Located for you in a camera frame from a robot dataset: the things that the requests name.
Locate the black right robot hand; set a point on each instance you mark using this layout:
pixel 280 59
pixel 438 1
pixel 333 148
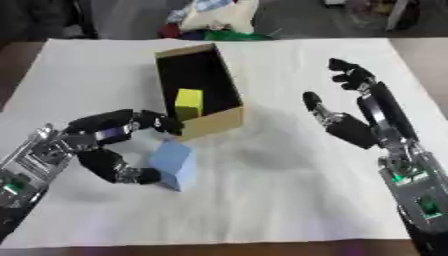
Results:
pixel 356 128

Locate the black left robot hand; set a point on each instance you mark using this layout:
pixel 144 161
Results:
pixel 108 126

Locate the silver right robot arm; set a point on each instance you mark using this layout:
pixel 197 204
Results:
pixel 417 193

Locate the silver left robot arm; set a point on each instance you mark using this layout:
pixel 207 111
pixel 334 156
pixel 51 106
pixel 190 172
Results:
pixel 29 170

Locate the tan cardboard box black inside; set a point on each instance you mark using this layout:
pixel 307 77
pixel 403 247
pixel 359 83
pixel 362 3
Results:
pixel 199 90

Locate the light blue block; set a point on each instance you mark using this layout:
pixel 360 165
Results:
pixel 172 164

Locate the yellow block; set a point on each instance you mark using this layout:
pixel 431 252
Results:
pixel 189 104

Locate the green bag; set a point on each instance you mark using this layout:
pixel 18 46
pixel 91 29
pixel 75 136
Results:
pixel 233 35

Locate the white bag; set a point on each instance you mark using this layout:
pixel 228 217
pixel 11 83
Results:
pixel 219 15

